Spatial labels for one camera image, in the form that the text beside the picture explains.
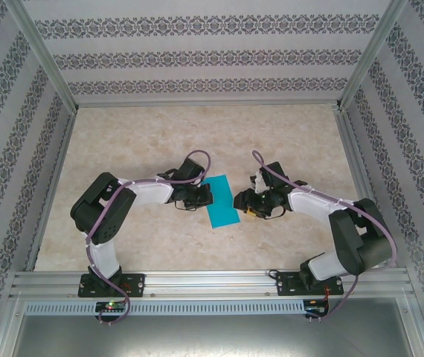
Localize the small circuit board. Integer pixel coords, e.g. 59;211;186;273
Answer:
303;298;331;315
95;300;128;313

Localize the slotted grey cable duct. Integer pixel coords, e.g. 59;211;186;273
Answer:
24;299;306;317

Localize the wide aluminium mounting rail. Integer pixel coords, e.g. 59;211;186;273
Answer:
9;269;412;298

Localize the blue paper sheet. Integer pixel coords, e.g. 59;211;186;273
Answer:
201;174;242;228

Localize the grey metal panel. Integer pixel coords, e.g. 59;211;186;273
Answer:
9;314;424;357

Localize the aluminium frame rail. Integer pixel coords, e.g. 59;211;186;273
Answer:
333;107;397;268
24;109;79;271
73;97;343;109

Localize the purple cable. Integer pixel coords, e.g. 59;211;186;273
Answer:
84;149;213;327
251;149;399;323

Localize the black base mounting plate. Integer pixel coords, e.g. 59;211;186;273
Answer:
275;270;346;298
77;273;146;298

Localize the aluminium frame post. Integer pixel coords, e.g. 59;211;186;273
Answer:
5;0;79;112
0;292;25;357
338;0;410;111
397;297;424;357

